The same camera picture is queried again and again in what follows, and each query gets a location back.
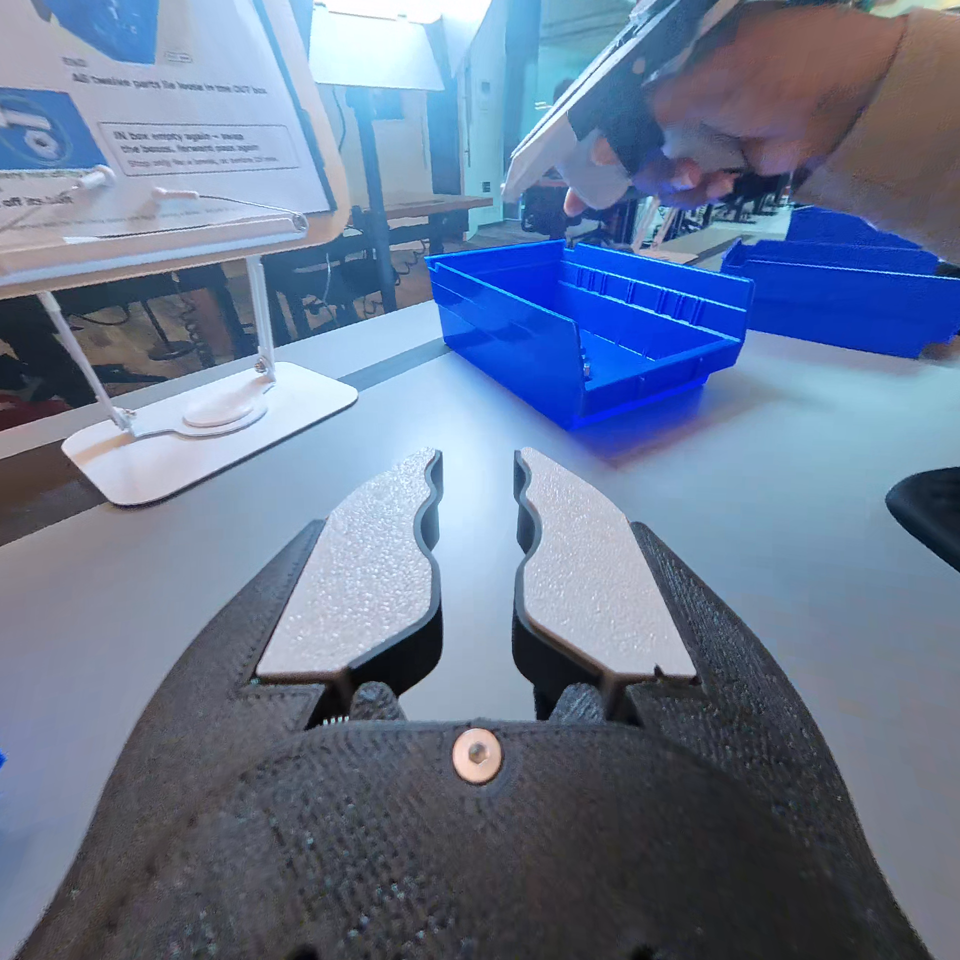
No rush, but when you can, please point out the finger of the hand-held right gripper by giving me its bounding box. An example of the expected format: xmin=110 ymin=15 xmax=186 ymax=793
xmin=503 ymin=30 xmax=669 ymax=204

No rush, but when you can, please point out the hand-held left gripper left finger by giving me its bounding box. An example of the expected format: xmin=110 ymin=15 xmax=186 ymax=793
xmin=255 ymin=447 xmax=445 ymax=706

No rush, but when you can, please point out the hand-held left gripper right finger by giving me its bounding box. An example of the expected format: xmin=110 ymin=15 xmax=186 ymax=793
xmin=512 ymin=447 xmax=700 ymax=709

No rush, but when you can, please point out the blue plastic bin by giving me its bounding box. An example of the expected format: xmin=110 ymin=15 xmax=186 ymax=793
xmin=426 ymin=240 xmax=754 ymax=433
xmin=720 ymin=206 xmax=960 ymax=361

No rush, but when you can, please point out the person's right hand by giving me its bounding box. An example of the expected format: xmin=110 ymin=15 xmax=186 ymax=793
xmin=563 ymin=0 xmax=913 ymax=211

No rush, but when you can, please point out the wooden desk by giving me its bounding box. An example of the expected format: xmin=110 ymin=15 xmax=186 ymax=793
xmin=353 ymin=192 xmax=493 ymax=264

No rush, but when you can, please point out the studio softbox light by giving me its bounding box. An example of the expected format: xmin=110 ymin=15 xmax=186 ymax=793
xmin=308 ymin=0 xmax=496 ymax=316

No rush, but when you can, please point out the black chair armrest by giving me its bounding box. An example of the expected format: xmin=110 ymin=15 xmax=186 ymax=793
xmin=885 ymin=467 xmax=960 ymax=574

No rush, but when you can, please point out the white instruction sheet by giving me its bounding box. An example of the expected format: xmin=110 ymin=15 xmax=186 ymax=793
xmin=0 ymin=0 xmax=334 ymax=226

